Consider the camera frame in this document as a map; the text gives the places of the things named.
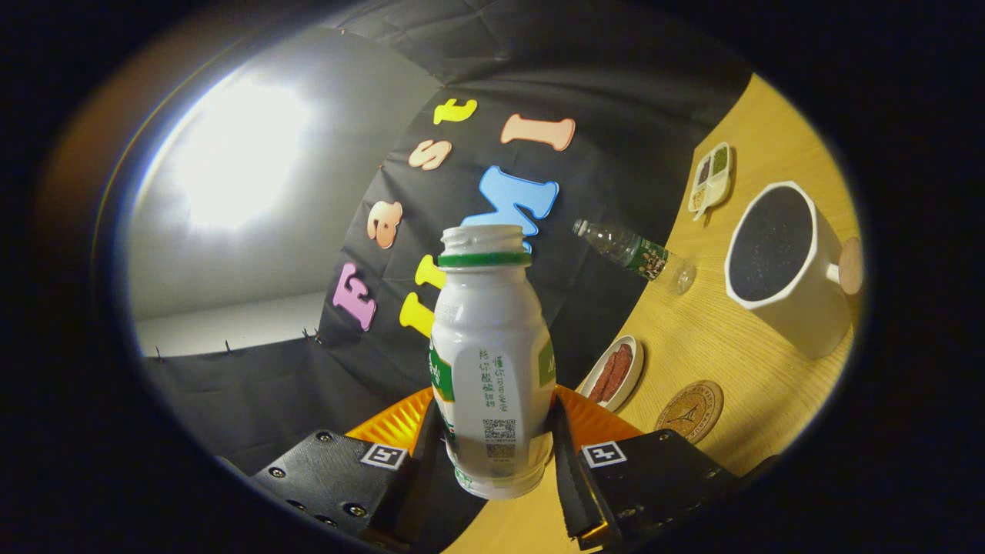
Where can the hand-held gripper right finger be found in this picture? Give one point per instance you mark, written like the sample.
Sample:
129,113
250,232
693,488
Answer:
654,485

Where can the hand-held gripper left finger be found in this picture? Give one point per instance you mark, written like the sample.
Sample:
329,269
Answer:
338,477

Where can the round cork coaster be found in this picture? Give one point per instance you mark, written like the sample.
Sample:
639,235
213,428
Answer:
690,412

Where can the white juice bottle green label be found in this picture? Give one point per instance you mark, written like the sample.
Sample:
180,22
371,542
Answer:
492,338

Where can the clear plastic water bottle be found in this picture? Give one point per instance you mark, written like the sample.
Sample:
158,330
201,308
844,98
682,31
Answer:
639,255

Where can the white round plate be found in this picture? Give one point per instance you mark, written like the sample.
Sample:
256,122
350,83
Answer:
632,381

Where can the red sausage slices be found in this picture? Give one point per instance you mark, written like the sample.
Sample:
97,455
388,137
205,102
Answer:
612,375

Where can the wooden table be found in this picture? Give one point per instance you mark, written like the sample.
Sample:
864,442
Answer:
708,338

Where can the pile of pale beans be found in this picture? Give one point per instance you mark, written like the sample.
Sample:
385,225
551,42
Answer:
697,200

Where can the white divided tray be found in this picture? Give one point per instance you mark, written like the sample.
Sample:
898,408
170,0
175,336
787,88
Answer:
712,192

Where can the pile of dark red beans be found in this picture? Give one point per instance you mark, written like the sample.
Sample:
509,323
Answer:
703,171

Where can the pile of green beans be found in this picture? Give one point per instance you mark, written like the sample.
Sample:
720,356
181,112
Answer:
719,160

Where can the black backdrop cloth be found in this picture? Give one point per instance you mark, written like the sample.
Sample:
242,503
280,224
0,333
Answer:
539,61

